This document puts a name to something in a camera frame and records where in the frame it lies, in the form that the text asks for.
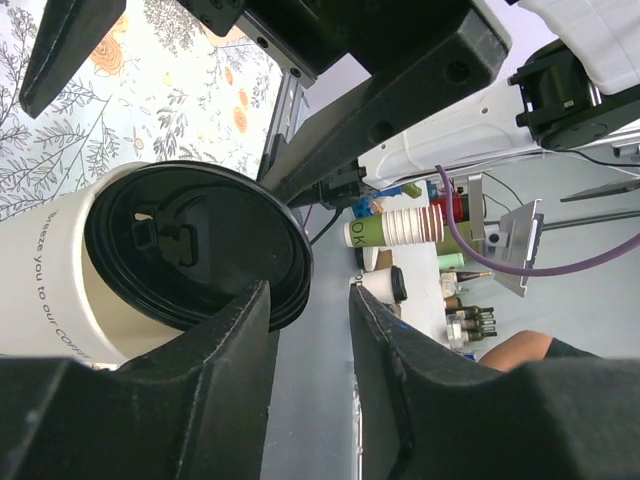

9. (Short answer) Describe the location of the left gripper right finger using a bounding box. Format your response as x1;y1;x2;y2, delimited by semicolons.
349;287;639;479

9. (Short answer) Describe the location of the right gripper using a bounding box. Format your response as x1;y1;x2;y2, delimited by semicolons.
180;1;510;204

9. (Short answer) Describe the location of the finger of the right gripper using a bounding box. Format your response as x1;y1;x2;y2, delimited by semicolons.
19;0;126;118

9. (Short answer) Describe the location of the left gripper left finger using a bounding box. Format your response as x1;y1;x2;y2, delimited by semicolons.
1;281;275;479

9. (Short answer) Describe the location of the white paper coffee cup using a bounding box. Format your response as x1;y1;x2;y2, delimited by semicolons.
1;162;189;366

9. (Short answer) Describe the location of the black cup lid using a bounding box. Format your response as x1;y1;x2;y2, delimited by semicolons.
84;161;313;331

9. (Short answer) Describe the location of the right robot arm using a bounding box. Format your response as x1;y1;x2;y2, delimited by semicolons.
180;1;639;206

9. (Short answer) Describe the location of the background lidded coffee cup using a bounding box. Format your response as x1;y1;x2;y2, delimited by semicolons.
350;266;408;304

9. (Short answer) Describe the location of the floral table mat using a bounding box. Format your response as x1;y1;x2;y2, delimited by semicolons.
1;1;281;218

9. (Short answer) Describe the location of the background cup stack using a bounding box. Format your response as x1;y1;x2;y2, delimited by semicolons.
343;205;445;248

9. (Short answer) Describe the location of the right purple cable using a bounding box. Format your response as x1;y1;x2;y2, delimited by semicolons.
434;164;640;279

